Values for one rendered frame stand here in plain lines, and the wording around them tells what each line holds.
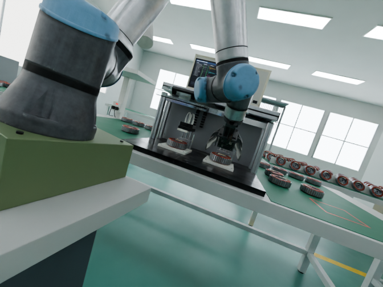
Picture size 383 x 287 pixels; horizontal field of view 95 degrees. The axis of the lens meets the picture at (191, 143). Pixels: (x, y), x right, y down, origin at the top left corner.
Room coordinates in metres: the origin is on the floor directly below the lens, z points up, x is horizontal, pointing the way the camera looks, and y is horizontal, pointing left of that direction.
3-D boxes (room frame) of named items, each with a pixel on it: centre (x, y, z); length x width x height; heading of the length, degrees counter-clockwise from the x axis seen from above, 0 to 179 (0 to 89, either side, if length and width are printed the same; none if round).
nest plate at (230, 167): (0.89, -0.16, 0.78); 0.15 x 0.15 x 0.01; 79
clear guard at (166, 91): (0.94, 0.07, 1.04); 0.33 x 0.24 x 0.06; 169
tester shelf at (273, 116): (1.22, -0.11, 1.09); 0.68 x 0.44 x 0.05; 79
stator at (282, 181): (0.95, -0.52, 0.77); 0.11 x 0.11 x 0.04
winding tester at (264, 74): (1.22, -0.12, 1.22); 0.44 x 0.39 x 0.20; 79
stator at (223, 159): (0.89, -0.16, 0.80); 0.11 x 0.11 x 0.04
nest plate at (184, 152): (0.93, 0.07, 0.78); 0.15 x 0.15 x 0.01; 79
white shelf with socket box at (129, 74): (1.66, 0.73, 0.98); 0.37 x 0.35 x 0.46; 79
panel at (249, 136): (1.16, -0.10, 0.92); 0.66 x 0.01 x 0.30; 79
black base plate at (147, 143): (0.93, -0.05, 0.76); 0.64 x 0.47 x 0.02; 79
